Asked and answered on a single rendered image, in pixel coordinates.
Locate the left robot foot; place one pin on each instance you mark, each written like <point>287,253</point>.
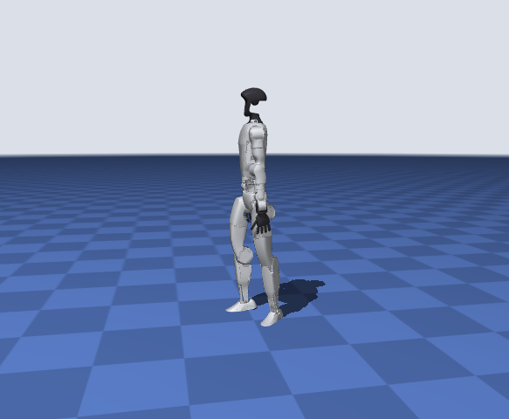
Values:
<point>272,318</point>

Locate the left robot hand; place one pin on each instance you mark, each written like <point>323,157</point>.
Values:
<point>261,220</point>

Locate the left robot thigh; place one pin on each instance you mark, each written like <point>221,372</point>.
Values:
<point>263,242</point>

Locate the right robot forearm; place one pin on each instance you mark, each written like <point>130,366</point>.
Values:
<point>243,182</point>

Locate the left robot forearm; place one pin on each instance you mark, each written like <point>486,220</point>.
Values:
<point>259,187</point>

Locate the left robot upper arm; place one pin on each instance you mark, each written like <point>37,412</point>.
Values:
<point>257,138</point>

